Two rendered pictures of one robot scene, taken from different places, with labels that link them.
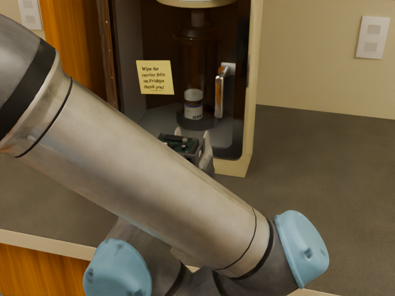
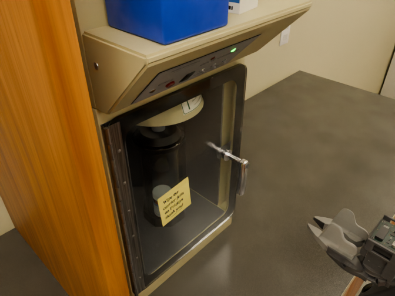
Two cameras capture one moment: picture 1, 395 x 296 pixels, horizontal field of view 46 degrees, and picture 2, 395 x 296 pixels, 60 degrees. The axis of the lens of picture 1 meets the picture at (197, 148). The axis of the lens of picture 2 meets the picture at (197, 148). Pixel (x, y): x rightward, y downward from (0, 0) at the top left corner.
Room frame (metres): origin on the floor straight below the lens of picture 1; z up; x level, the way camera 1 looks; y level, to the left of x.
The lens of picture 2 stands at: (0.67, 0.48, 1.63)
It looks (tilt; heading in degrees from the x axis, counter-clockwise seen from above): 35 degrees down; 299
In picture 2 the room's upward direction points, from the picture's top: straight up
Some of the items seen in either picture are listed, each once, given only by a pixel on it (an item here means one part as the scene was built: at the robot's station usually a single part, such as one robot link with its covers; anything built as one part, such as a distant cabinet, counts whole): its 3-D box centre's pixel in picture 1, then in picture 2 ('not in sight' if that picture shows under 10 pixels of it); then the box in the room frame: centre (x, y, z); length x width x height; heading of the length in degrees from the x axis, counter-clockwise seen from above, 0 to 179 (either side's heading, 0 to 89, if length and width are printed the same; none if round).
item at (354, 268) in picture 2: not in sight; (354, 259); (0.62, 0.04, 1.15); 0.09 x 0.05 x 0.02; 169
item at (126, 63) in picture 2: not in sight; (212, 51); (0.88, 0.06, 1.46); 0.32 x 0.12 x 0.10; 75
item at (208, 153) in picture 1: (204, 147); (342, 221); (0.65, -0.01, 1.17); 0.09 x 0.03 x 0.06; 161
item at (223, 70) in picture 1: (221, 92); (236, 173); (0.87, -0.05, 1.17); 0.05 x 0.03 x 0.10; 165
